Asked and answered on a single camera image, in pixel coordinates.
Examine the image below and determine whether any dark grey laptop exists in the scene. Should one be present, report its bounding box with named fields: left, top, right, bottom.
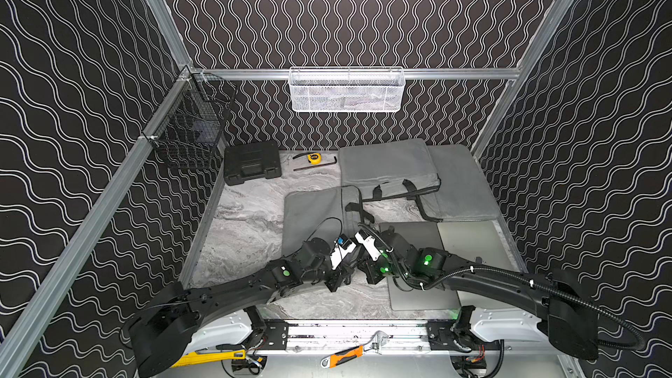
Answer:
left=380, top=222, right=461, bottom=312

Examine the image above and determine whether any silver laptop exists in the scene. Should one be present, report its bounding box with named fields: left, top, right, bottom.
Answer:
left=433, top=220, right=518, bottom=310

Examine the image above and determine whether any grey zippered laptop bag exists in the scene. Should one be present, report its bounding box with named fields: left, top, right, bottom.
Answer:
left=416, top=145, right=501, bottom=222

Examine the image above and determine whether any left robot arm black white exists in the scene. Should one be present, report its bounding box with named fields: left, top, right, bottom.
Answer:
left=124, top=237, right=360, bottom=377

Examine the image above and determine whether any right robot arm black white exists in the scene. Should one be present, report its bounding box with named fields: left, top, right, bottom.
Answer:
left=355, top=224, right=646, bottom=361

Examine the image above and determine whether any orange adjustable wrench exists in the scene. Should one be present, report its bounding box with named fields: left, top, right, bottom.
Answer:
left=320, top=331, right=391, bottom=369

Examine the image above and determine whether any black hex key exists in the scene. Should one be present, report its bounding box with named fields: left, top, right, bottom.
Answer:
left=293, top=154, right=338, bottom=172

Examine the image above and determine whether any yellow tape measure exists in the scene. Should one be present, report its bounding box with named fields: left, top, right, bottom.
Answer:
left=292, top=152, right=322, bottom=166

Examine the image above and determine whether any black plastic tool case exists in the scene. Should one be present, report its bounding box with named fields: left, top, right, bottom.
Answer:
left=223, top=141, right=282, bottom=187

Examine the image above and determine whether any yellow pipe wrench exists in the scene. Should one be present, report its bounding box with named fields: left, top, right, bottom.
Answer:
left=171, top=349, right=247, bottom=369

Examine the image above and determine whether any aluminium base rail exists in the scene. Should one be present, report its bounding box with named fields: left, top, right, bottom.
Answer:
left=257, top=320, right=463, bottom=355

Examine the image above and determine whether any white wire mesh basket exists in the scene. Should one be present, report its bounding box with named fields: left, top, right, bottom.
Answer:
left=288, top=66, right=406, bottom=113

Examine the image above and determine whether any black wire basket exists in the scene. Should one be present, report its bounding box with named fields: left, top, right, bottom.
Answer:
left=149, top=71, right=240, bottom=171

